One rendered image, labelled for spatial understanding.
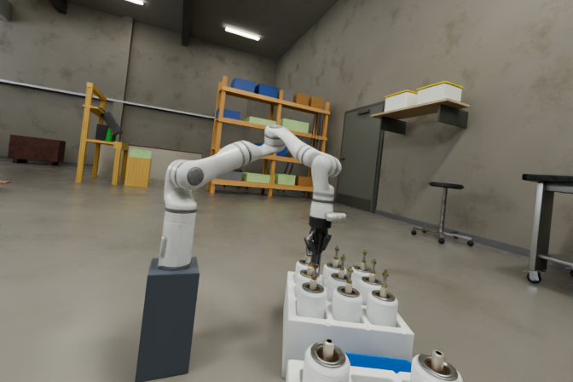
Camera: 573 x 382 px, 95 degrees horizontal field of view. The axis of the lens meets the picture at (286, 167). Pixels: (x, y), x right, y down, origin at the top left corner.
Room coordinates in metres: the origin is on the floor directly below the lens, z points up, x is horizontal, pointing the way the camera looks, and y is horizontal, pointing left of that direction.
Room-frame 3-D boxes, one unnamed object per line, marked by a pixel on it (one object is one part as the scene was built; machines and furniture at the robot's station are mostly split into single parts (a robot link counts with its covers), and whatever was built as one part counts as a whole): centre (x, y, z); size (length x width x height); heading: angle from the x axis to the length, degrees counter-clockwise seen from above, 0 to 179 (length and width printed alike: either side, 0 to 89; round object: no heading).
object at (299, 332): (1.00, -0.25, 0.09); 0.39 x 0.39 x 0.18; 0
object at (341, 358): (0.57, -0.13, 0.25); 0.08 x 0.08 x 0.01
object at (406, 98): (4.07, -1.71, 1.86); 0.48 x 0.40 x 0.26; 23
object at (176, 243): (0.82, 0.31, 0.39); 0.09 x 0.09 x 0.17; 23
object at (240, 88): (6.14, 0.42, 1.25); 2.71 x 0.73 x 2.50; 113
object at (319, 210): (0.87, -0.15, 0.52); 0.11 x 0.09 x 0.06; 47
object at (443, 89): (3.53, -1.93, 1.84); 0.43 x 0.35 x 0.24; 23
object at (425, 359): (0.57, -0.37, 0.25); 0.08 x 0.08 x 0.01
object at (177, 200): (0.83, 0.31, 0.54); 0.09 x 0.09 x 0.17; 51
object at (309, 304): (0.88, -0.13, 0.16); 0.10 x 0.10 x 0.18
